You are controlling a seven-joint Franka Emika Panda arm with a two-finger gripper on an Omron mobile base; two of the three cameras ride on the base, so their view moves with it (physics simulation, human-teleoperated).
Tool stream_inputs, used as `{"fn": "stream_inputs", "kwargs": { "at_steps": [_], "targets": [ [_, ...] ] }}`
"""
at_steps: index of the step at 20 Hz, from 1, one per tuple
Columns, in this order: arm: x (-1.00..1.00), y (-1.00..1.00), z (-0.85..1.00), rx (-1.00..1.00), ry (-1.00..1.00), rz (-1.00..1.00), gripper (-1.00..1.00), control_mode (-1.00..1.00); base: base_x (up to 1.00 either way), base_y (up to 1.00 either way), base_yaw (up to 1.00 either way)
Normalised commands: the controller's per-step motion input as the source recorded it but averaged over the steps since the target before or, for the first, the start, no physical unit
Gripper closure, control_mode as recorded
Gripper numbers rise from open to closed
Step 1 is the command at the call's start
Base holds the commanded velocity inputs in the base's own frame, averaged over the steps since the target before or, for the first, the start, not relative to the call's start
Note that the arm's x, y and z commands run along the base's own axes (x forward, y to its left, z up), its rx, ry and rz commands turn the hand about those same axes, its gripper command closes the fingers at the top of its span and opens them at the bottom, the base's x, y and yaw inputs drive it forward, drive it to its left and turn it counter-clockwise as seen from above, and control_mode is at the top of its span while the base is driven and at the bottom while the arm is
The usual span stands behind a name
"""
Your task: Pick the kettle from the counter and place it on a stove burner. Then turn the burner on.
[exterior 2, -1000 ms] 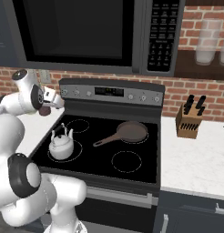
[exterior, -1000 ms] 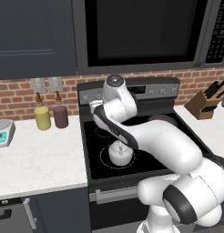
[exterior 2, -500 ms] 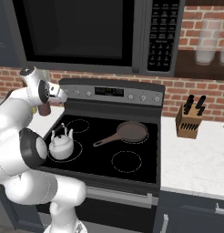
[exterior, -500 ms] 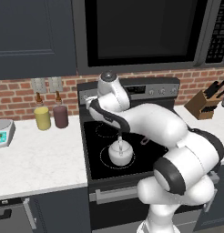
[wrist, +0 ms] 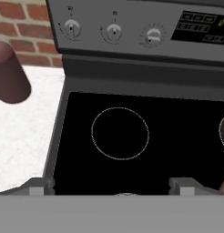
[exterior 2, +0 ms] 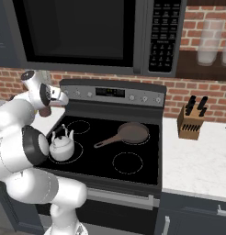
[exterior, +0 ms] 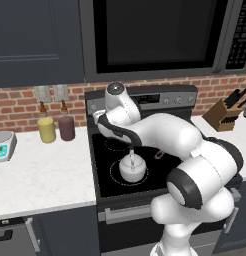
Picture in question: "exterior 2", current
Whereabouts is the dark blue cupboard door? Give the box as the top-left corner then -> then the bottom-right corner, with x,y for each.
155,208 -> 226,235

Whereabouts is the dark blue wall cupboard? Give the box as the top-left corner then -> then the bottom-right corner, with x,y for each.
0,0 -> 21,69

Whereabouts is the silver drawer handle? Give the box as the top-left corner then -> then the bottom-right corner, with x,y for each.
217,204 -> 226,218

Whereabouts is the black and grey microwave oven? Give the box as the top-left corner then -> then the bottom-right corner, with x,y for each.
3,0 -> 188,78

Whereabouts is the dark wooden shelf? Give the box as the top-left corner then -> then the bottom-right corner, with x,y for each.
175,50 -> 226,83

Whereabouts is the black and steel stove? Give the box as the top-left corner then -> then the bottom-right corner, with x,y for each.
34,78 -> 167,235

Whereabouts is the dark blue base cupboard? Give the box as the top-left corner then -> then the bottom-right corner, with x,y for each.
0,180 -> 45,235

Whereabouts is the pale grey jar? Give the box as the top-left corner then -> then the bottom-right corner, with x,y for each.
37,70 -> 53,88

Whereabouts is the silver cupboard door handle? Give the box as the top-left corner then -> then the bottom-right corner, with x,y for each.
162,215 -> 171,235

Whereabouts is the wooden knife block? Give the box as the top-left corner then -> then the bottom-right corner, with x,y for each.
176,95 -> 209,141

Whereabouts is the white kettle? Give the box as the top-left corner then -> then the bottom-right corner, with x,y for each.
49,123 -> 76,162

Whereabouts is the brown round object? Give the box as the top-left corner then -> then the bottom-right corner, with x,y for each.
38,106 -> 53,118

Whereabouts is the brown frying pan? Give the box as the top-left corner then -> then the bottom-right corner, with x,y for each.
93,121 -> 151,150

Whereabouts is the dark blue drawer front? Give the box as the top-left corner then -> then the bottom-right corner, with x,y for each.
162,192 -> 226,219

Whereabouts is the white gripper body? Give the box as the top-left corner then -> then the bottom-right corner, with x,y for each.
49,86 -> 70,107

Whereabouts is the silver oven door handle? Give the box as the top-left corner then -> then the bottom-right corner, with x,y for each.
85,187 -> 161,212

